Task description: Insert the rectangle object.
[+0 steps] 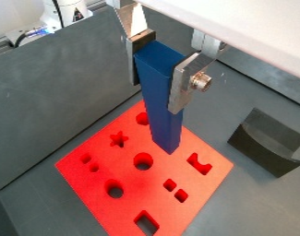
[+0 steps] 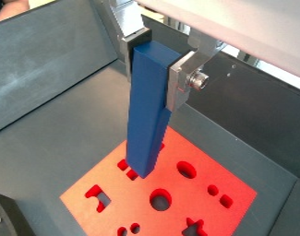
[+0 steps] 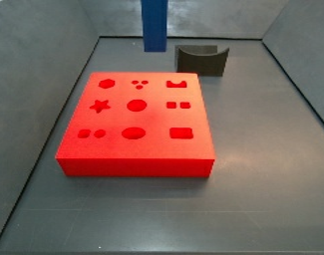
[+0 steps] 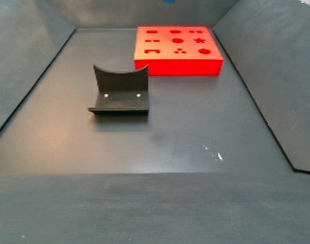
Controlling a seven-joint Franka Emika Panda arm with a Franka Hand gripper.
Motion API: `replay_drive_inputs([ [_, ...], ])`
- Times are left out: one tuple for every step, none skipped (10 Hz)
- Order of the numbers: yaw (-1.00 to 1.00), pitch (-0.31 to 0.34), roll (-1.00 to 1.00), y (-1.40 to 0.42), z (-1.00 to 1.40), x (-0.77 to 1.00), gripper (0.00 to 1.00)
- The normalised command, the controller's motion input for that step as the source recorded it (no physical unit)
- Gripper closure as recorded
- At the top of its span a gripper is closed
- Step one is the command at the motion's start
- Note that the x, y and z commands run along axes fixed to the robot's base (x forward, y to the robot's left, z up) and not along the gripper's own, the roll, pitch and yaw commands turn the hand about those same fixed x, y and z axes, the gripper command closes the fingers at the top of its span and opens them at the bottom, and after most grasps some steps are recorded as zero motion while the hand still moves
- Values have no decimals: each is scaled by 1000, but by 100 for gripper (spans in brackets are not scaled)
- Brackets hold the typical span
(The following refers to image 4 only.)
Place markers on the red shape-sorter block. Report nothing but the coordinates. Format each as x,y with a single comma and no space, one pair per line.
177,51

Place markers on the black curved holder bracket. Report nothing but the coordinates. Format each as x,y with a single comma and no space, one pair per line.
124,91

